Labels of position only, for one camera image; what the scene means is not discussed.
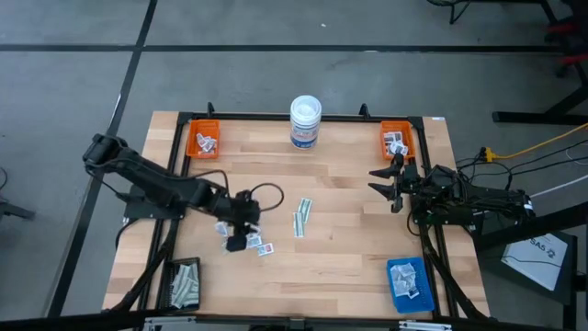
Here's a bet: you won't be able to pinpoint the white wipes canister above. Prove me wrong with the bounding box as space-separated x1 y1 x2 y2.
289 95 322 151

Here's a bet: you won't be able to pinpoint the grey stand foot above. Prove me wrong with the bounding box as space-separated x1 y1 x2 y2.
0 200 37 222

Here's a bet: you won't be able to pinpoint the black stand platform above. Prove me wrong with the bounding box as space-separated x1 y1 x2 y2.
477 220 581 307

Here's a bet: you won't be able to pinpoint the black corrugated cable conduit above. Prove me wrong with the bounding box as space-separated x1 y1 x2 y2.
422 224 489 319
109 219 180 314

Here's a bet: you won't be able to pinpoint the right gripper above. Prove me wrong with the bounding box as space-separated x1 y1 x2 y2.
367 153 437 214

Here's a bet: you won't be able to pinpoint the black floor cable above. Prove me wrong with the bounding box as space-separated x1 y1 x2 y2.
458 156 588 185
458 138 588 169

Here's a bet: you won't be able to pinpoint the plain white packet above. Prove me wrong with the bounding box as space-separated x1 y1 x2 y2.
390 262 417 280

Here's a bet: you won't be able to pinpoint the black diagonal beam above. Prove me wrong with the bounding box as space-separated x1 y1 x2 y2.
472 201 588 249

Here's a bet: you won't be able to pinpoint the blue plastic mesh basket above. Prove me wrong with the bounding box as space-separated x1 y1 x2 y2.
386 256 435 314

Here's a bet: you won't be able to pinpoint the black furniture legs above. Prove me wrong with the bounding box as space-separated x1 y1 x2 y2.
425 0 561 27

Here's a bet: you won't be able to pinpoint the silver metal bracket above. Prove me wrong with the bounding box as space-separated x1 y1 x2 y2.
142 315 198 331
398 320 454 331

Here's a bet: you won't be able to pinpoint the orange plastic mesh basket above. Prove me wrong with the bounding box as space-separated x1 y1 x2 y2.
186 119 221 160
379 120 417 162

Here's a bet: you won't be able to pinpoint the white printed paper sheet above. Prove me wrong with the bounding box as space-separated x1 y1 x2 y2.
500 232 570 291

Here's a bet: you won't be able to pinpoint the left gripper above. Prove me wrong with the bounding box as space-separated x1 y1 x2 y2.
213 188 262 253

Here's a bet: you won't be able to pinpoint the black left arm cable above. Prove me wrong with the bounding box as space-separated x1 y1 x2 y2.
183 169 285 213

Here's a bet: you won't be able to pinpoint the black stand foot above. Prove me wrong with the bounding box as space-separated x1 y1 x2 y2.
492 85 588 126

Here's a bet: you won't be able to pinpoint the black rig beam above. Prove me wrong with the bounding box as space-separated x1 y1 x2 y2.
0 310 588 331

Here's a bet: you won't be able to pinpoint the yellow floor cable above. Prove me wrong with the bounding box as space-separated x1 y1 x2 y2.
495 122 588 160

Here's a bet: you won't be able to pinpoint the person's leg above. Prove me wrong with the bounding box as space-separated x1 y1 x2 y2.
567 0 588 55

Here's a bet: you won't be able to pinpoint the large white gauze packet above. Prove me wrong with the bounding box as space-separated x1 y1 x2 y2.
390 274 414 298

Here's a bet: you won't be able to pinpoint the black plastic mesh basket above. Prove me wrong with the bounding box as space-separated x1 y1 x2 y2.
164 257 202 312

